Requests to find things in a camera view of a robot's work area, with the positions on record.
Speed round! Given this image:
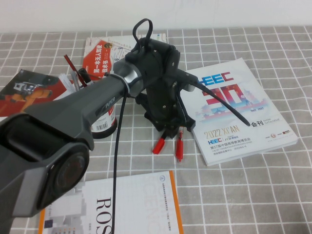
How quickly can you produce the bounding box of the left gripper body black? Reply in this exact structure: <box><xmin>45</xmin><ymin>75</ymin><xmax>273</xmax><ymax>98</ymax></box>
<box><xmin>143</xmin><ymin>78</ymin><xmax>196</xmax><ymax>137</ymax></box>

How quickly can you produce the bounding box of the red cap black marker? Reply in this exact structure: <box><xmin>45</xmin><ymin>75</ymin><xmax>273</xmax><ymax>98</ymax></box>
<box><xmin>152</xmin><ymin>131</ymin><xmax>168</xmax><ymax>155</ymax></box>

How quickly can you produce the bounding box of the red retractable gel pen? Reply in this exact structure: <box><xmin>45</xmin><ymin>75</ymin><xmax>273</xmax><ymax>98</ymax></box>
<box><xmin>175</xmin><ymin>125</ymin><xmax>185</xmax><ymax>163</ymax></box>

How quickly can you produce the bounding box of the black mesh pen holder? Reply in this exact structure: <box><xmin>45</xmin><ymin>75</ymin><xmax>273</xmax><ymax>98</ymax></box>
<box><xmin>90</xmin><ymin>104</ymin><xmax>118</xmax><ymax>140</ymax></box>

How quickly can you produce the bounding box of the thin dark red pen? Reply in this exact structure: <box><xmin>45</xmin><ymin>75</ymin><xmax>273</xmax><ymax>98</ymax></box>
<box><xmin>63</xmin><ymin>54</ymin><xmax>86</xmax><ymax>88</ymax></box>

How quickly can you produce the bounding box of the white HEEC show catalogue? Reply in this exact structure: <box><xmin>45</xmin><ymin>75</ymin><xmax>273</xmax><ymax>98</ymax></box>
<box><xmin>181</xmin><ymin>58</ymin><xmax>299</xmax><ymax>167</ymax></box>

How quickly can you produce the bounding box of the white ROS book orange border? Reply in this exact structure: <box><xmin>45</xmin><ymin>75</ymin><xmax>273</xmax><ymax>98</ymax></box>
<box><xmin>38</xmin><ymin>170</ymin><xmax>184</xmax><ymax>234</ymax></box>

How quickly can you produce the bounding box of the orange map cover book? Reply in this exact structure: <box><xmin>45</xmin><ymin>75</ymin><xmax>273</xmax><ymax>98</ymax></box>
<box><xmin>82</xmin><ymin>33</ymin><xmax>168</xmax><ymax>80</ymax></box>

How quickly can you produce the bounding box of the grey white-grid tablecloth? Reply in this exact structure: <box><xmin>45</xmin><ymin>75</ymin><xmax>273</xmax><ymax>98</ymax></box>
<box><xmin>0</xmin><ymin>25</ymin><xmax>312</xmax><ymax>234</ymax></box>

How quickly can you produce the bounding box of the white cable tie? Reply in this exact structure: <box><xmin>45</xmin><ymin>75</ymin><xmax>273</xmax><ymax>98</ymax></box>
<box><xmin>107</xmin><ymin>74</ymin><xmax>131</xmax><ymax>97</ymax></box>

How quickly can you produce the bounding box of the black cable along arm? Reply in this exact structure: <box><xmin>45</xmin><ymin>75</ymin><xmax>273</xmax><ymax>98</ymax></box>
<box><xmin>111</xmin><ymin>94</ymin><xmax>129</xmax><ymax>234</ymax></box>

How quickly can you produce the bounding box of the black looped cable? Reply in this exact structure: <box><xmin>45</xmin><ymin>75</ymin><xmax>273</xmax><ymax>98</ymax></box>
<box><xmin>132</xmin><ymin>18</ymin><xmax>154</xmax><ymax>53</ymax></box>

